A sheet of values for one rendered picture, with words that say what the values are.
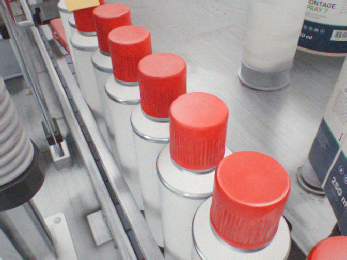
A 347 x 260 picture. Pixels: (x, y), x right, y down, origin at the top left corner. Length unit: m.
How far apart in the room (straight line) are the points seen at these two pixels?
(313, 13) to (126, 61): 0.47
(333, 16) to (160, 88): 0.49
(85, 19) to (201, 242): 0.24
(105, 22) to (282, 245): 0.22
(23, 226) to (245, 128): 0.31
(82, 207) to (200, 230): 0.30
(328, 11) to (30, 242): 0.58
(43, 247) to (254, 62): 0.39
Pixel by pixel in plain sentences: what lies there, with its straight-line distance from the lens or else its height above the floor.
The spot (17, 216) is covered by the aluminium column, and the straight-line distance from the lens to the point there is 0.34.
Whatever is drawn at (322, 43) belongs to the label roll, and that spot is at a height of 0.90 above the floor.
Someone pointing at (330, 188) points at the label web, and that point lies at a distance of 0.36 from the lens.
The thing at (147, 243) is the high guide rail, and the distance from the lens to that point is 0.26.
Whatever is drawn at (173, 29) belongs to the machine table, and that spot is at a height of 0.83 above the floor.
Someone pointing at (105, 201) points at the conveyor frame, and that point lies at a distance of 0.40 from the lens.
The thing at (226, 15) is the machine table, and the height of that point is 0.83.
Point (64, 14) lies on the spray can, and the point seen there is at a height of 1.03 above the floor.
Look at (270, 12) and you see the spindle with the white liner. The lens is 0.50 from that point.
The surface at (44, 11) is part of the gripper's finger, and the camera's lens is 0.52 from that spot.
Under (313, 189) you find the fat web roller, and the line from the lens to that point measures 0.42.
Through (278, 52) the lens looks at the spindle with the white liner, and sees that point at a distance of 0.52.
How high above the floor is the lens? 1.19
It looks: 42 degrees down
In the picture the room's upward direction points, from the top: 2 degrees counter-clockwise
